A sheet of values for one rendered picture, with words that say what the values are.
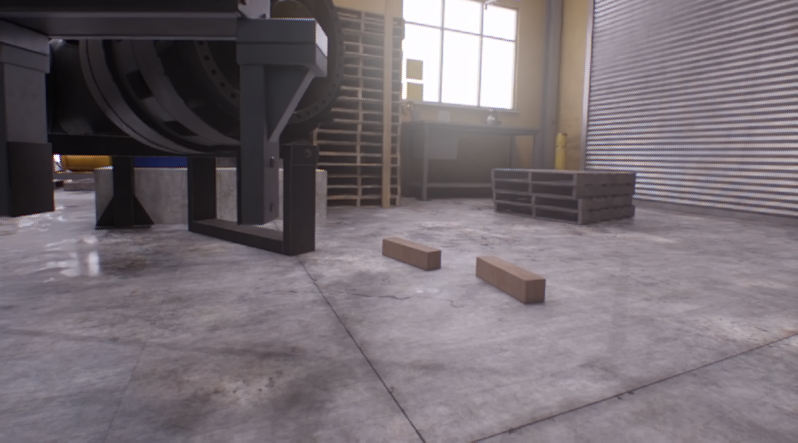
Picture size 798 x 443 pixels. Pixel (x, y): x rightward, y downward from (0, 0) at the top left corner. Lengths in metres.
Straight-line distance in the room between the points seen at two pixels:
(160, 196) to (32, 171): 3.39
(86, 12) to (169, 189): 3.43
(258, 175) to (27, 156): 0.13
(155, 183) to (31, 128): 3.38
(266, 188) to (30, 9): 0.14
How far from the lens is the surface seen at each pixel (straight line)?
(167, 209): 3.68
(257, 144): 0.21
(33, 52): 0.30
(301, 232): 2.38
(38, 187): 0.30
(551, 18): 8.03
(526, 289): 1.71
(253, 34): 0.22
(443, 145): 5.71
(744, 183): 5.86
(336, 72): 1.12
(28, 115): 0.30
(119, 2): 0.24
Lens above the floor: 0.57
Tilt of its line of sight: 5 degrees down
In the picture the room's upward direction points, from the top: 2 degrees clockwise
